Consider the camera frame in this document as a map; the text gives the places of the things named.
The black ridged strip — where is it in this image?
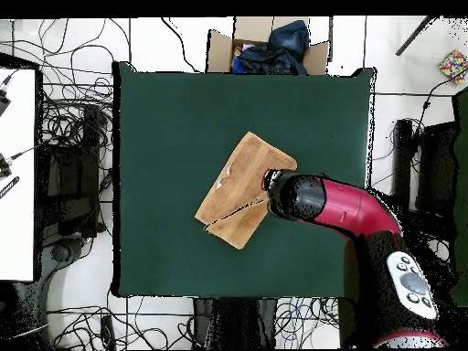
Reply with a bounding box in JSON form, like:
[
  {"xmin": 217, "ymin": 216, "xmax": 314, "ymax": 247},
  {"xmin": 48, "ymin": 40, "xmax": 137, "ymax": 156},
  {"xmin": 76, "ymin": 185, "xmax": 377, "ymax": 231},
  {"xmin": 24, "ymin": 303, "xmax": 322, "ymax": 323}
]
[{"xmin": 0, "ymin": 175, "xmax": 20, "ymax": 200}]

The black pedestal foot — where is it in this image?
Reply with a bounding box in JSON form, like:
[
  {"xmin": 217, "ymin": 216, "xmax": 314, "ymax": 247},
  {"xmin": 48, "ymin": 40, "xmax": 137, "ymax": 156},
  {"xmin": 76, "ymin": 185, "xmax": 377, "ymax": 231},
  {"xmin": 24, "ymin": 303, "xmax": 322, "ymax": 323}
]
[{"xmin": 49, "ymin": 241, "xmax": 76, "ymax": 263}]

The grey metal rod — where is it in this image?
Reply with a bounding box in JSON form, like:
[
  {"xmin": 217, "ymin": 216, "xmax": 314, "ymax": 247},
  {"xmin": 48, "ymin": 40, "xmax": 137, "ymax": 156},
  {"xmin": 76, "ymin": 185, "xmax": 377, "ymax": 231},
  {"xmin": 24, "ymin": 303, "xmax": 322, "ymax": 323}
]
[{"xmin": 394, "ymin": 16, "xmax": 438, "ymax": 57}]

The brown cardboard box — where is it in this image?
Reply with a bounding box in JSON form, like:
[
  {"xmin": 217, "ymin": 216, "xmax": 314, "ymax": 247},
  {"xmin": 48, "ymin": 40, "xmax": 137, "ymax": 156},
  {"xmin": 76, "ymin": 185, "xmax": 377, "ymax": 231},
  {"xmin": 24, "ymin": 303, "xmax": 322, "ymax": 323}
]
[{"xmin": 206, "ymin": 16, "xmax": 330, "ymax": 76}]

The dark green side cloth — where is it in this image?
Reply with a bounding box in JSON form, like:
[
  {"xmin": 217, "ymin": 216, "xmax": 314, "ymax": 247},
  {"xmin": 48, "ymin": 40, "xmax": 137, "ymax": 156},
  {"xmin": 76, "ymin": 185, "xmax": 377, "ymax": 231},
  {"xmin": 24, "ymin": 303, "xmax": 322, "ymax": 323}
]
[{"xmin": 449, "ymin": 85, "xmax": 468, "ymax": 308}]

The black desk device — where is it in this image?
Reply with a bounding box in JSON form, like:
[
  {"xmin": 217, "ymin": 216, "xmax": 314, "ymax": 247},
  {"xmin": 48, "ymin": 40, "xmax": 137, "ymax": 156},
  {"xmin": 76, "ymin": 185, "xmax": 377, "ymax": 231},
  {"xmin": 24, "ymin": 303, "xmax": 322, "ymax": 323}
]
[
  {"xmin": 0, "ymin": 153, "xmax": 13, "ymax": 180},
  {"xmin": 0, "ymin": 87, "xmax": 12, "ymax": 118}
]

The dark green table cloth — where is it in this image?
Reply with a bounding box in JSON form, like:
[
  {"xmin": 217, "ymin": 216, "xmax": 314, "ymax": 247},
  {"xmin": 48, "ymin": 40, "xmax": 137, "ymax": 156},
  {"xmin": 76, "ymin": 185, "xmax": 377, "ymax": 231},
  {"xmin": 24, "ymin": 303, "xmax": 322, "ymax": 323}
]
[{"xmin": 112, "ymin": 60, "xmax": 378, "ymax": 299}]

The orange terry towel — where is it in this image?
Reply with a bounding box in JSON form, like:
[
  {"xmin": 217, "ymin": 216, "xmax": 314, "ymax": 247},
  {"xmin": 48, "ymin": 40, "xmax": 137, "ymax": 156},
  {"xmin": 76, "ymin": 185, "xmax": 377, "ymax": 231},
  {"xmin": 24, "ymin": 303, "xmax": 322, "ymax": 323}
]
[{"xmin": 194, "ymin": 131, "xmax": 298, "ymax": 250}]

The dark blue clothing pile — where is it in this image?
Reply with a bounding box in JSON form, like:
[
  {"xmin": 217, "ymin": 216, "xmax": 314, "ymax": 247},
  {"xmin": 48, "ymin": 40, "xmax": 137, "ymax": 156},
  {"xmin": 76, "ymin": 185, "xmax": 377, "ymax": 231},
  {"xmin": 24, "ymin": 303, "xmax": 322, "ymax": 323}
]
[{"xmin": 231, "ymin": 19, "xmax": 311, "ymax": 76}]

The white desk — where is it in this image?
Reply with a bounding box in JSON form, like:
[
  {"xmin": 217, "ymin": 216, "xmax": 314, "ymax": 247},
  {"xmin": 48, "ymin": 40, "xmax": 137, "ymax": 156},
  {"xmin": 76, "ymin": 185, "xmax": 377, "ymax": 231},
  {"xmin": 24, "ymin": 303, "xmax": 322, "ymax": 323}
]
[{"xmin": 0, "ymin": 67, "xmax": 37, "ymax": 282}]

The black frame stand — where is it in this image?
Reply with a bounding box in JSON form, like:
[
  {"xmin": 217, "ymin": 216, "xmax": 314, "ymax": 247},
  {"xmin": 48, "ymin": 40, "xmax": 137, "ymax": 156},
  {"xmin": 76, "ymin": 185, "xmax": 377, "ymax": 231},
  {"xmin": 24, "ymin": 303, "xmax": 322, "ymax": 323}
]
[
  {"xmin": 388, "ymin": 118, "xmax": 458, "ymax": 220},
  {"xmin": 37, "ymin": 103, "xmax": 107, "ymax": 239}
]

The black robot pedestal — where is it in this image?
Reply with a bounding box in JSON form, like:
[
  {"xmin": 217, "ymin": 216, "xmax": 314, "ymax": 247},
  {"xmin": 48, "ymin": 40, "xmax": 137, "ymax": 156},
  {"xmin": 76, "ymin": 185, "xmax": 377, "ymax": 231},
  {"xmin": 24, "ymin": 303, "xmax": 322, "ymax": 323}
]
[{"xmin": 192, "ymin": 297, "xmax": 279, "ymax": 350}]

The multicoloured patterned item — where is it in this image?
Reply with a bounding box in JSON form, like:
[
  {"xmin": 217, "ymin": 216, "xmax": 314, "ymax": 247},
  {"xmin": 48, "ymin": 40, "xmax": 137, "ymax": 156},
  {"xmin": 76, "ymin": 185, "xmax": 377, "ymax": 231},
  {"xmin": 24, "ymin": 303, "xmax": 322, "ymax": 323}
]
[{"xmin": 438, "ymin": 48, "xmax": 468, "ymax": 84}]

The black power strip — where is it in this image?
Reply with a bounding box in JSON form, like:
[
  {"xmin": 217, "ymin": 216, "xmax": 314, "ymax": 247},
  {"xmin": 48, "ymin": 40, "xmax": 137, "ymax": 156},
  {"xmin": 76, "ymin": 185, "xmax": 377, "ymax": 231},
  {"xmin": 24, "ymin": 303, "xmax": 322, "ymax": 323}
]
[{"xmin": 100, "ymin": 314, "xmax": 117, "ymax": 350}]

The black cable tangle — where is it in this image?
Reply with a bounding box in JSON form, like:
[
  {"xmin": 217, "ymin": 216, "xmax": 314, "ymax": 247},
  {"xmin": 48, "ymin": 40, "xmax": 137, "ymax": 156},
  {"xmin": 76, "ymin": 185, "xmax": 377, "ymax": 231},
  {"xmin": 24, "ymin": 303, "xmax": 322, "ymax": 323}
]
[
  {"xmin": 275, "ymin": 296, "xmax": 341, "ymax": 348},
  {"xmin": 36, "ymin": 17, "xmax": 114, "ymax": 154}
]

